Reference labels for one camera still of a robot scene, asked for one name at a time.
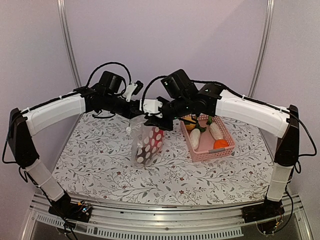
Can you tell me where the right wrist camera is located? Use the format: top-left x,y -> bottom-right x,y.
139,99 -> 163,119

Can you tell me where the red toy strawberry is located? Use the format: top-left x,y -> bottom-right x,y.
149,127 -> 165,153

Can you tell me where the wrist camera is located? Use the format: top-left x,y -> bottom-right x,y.
123,80 -> 144,102
139,99 -> 163,119

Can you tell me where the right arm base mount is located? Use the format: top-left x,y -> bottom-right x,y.
241,199 -> 285,223

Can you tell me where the clear zip top bag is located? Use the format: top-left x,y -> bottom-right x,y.
126,116 -> 166,168

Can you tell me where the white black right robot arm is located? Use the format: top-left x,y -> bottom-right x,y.
139,69 -> 301,218

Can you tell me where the floral patterned table mat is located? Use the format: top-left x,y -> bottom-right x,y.
53,113 -> 273,205

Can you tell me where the right aluminium frame post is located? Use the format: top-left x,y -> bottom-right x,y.
249,0 -> 275,96

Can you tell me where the aluminium frame post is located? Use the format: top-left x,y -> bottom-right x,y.
56,0 -> 88,107
249,0 -> 275,96

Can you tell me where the pink plastic basket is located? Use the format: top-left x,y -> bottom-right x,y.
180,115 -> 236,162

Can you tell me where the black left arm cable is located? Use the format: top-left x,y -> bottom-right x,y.
86,62 -> 133,87

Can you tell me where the white toy radish right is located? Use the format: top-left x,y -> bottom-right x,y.
209,122 -> 224,140

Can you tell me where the orange toy fruit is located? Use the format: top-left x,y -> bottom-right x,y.
213,139 -> 229,150

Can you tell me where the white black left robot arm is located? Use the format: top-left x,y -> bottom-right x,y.
5,71 -> 143,217

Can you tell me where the white toy radish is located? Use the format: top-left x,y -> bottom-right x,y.
209,122 -> 224,140
189,128 -> 201,150

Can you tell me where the left aluminium frame post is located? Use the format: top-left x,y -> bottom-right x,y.
56,0 -> 88,107

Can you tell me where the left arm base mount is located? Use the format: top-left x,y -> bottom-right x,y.
48,198 -> 93,223

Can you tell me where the yellow toy fruit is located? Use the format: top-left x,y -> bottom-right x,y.
183,115 -> 197,131

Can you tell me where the aluminium front rail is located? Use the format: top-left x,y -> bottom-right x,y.
20,192 -> 316,240

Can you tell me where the dark red toy fruit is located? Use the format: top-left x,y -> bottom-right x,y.
135,147 -> 151,164

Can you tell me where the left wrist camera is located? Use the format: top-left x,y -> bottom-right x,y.
123,80 -> 144,102

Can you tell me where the white toy radish left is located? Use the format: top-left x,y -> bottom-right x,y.
189,128 -> 201,150

